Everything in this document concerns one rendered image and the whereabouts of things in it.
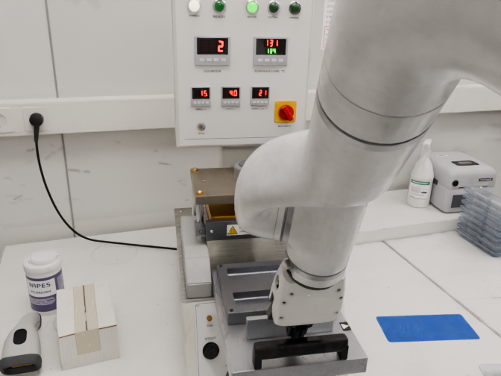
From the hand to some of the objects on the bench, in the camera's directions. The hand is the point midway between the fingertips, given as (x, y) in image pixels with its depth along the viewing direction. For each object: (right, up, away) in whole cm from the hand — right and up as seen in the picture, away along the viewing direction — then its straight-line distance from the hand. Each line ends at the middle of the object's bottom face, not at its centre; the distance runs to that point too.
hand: (297, 328), depth 75 cm
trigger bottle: (+56, +16, +104) cm, 119 cm away
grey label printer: (+70, +17, +108) cm, 130 cm away
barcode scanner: (-58, -14, +31) cm, 67 cm away
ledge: (+40, +10, +101) cm, 109 cm away
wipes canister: (-59, -8, +47) cm, 76 cm away
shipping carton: (-45, -13, +36) cm, 59 cm away
